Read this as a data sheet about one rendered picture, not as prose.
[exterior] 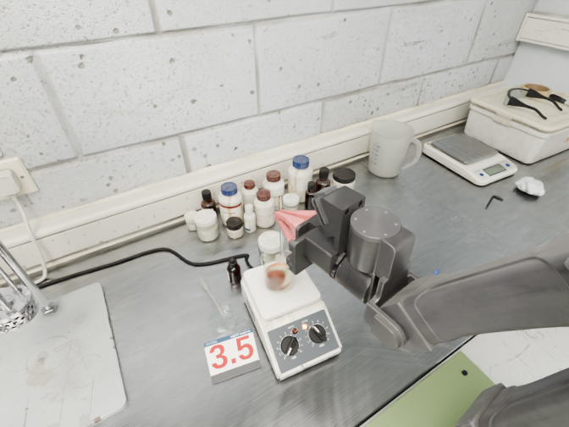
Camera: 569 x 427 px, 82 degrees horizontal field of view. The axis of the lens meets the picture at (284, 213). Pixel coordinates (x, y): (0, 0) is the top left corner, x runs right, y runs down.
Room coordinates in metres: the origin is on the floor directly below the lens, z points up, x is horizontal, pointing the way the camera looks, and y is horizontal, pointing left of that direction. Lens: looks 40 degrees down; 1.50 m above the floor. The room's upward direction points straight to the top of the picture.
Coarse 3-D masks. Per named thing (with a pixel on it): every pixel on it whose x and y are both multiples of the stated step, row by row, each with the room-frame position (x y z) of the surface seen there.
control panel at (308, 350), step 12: (324, 312) 0.35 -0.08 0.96; (288, 324) 0.32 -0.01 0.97; (300, 324) 0.32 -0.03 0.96; (312, 324) 0.33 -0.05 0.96; (324, 324) 0.33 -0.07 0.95; (276, 336) 0.30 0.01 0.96; (300, 336) 0.30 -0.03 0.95; (276, 348) 0.28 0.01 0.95; (300, 348) 0.29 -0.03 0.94; (312, 348) 0.29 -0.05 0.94; (324, 348) 0.29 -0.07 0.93; (336, 348) 0.29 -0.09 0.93; (276, 360) 0.27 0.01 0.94; (288, 360) 0.27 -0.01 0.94; (300, 360) 0.27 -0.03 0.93
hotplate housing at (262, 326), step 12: (252, 300) 0.37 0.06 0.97; (252, 312) 0.36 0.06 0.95; (300, 312) 0.34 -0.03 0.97; (312, 312) 0.35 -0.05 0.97; (264, 324) 0.32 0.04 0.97; (276, 324) 0.32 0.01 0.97; (264, 336) 0.30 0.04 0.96; (336, 336) 0.31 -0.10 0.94; (312, 360) 0.27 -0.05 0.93; (324, 360) 0.28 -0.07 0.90; (276, 372) 0.25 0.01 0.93; (288, 372) 0.25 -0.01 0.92
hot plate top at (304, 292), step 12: (252, 276) 0.41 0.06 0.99; (300, 276) 0.41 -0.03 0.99; (252, 288) 0.38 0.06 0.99; (264, 288) 0.38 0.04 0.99; (300, 288) 0.38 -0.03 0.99; (312, 288) 0.38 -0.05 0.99; (264, 300) 0.36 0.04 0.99; (276, 300) 0.36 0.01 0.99; (288, 300) 0.36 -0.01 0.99; (300, 300) 0.36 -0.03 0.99; (312, 300) 0.36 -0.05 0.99; (264, 312) 0.33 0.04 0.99; (276, 312) 0.33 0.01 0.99; (288, 312) 0.34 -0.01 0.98
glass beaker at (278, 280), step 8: (264, 248) 0.41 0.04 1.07; (272, 248) 0.42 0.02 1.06; (288, 248) 0.42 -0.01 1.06; (264, 256) 0.41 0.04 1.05; (272, 256) 0.42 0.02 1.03; (264, 264) 0.38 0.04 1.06; (264, 272) 0.38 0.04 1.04; (272, 272) 0.37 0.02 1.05; (280, 272) 0.37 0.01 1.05; (288, 272) 0.37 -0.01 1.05; (264, 280) 0.39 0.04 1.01; (272, 280) 0.37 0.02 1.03; (280, 280) 0.37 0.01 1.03; (288, 280) 0.37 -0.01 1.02; (272, 288) 0.37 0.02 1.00; (280, 288) 0.37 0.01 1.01; (288, 288) 0.37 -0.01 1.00
